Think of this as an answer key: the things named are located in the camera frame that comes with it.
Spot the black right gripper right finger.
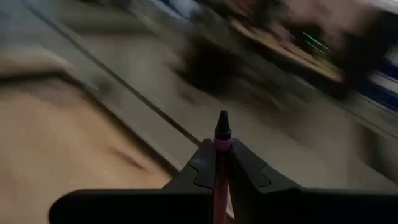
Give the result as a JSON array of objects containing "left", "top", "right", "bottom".
[{"left": 229, "top": 138, "right": 301, "bottom": 224}]

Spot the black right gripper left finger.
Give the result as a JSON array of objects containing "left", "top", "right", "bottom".
[{"left": 162, "top": 139, "right": 216, "bottom": 224}]

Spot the pink crayon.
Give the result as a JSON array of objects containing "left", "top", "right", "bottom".
[{"left": 213, "top": 109, "right": 233, "bottom": 224}]

